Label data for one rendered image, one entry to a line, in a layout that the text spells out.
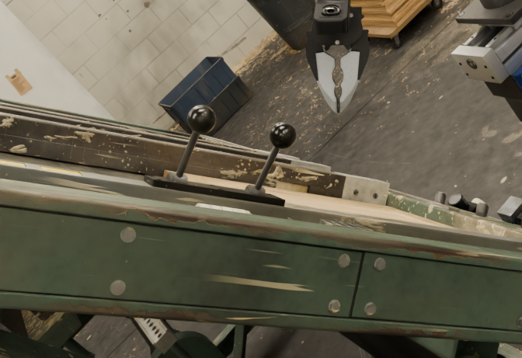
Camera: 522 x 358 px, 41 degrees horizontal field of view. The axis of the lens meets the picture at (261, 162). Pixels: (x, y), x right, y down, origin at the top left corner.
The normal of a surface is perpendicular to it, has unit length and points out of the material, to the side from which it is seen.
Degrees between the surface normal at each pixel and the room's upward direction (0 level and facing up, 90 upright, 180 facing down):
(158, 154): 90
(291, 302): 90
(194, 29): 90
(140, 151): 90
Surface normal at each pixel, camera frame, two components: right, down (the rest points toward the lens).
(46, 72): 0.33, 0.20
